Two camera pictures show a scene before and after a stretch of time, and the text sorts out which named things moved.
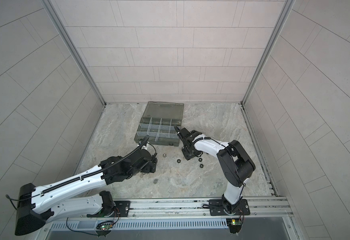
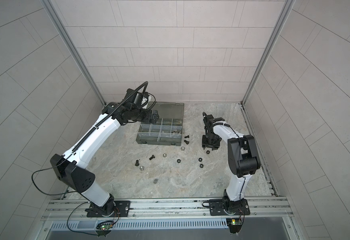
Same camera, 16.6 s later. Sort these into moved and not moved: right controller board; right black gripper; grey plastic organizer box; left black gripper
Moved: right black gripper; left black gripper
Not moved: right controller board; grey plastic organizer box
